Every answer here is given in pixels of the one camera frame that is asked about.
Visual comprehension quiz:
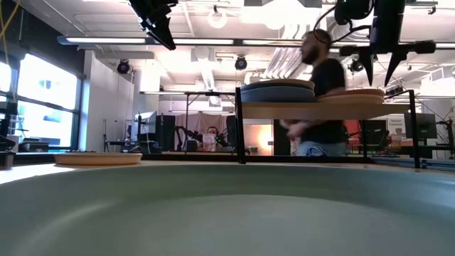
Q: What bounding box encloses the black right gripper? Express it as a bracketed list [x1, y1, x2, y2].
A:
[339, 0, 437, 87]

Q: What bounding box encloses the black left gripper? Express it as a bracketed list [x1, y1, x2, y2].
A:
[128, 0, 178, 50]

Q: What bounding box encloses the salmon pink plate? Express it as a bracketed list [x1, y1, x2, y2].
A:
[317, 88, 385, 97]

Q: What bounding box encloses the cream plate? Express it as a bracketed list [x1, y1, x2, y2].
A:
[317, 94, 385, 105]

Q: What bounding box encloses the blue plate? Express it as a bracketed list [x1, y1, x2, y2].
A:
[240, 86, 316, 104]

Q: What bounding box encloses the beige grey plate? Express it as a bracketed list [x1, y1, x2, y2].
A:
[53, 151, 143, 166]

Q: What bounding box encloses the wooden shelf with black legs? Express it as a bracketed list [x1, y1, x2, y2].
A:
[235, 87, 421, 170]

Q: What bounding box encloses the person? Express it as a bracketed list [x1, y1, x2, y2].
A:
[203, 126, 228, 153]
[279, 28, 351, 157]

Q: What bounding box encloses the black beam with light strips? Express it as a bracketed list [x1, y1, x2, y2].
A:
[57, 35, 455, 50]

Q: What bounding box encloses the orange hanging cloth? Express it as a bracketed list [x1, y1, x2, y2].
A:
[343, 119, 362, 142]

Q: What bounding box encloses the black computer monitor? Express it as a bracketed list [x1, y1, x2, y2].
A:
[404, 112, 438, 140]

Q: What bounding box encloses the grey computer monitor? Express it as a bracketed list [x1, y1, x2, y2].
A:
[134, 110, 158, 135]

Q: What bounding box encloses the white paper card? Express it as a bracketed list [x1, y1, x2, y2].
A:
[202, 134, 217, 152]

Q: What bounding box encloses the sage green plate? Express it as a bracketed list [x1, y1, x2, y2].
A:
[0, 164, 455, 256]

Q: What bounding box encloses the white ring light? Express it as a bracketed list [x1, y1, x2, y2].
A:
[208, 4, 228, 30]

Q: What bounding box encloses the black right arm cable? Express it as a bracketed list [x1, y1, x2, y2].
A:
[314, 6, 373, 46]

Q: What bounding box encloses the black aluminium frame rail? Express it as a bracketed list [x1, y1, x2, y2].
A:
[371, 156, 455, 172]

